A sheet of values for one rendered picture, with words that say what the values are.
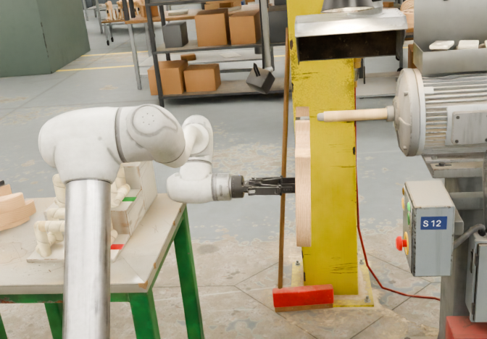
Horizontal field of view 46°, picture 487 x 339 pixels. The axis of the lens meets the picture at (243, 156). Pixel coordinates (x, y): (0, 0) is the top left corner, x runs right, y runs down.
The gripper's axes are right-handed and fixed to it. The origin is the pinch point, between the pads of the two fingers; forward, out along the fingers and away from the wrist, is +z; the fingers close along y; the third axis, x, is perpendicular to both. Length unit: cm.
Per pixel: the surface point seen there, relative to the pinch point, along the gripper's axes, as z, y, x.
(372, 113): 23.7, 10.3, 23.7
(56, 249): -71, 23, -11
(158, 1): -154, -461, 81
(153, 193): -50, -11, -5
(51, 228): -69, 29, -3
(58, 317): -94, -18, -56
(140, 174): -50, 0, 5
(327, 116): 10.8, 10.2, 23.2
